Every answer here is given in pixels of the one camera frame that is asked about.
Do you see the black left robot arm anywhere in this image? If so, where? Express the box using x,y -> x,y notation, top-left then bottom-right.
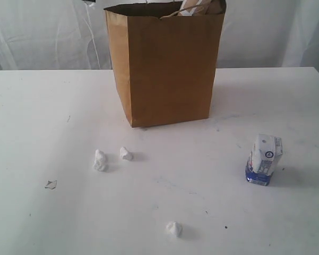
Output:
82,0 -> 96,7

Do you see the brown kraft pouch orange stripe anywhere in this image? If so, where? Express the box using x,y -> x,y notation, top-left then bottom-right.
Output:
177,0 -> 227,16

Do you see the torn plastic scrap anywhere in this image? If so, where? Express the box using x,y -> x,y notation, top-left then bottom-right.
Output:
45,180 -> 57,190

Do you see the small white figurine by packet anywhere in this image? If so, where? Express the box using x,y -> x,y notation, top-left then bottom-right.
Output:
93,149 -> 107,172

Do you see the brown paper bag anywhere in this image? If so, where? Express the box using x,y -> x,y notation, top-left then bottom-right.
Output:
105,1 -> 227,128

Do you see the small white figurine near front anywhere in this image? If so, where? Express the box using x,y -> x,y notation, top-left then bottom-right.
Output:
166,222 -> 183,238

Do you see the white blue milk carton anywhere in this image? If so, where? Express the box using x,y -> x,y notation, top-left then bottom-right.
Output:
245,134 -> 283,186

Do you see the small white figurine by jar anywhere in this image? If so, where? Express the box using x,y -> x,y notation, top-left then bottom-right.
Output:
120,147 -> 133,161

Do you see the white backdrop curtain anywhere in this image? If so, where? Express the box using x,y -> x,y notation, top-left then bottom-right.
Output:
0,1 -> 319,72

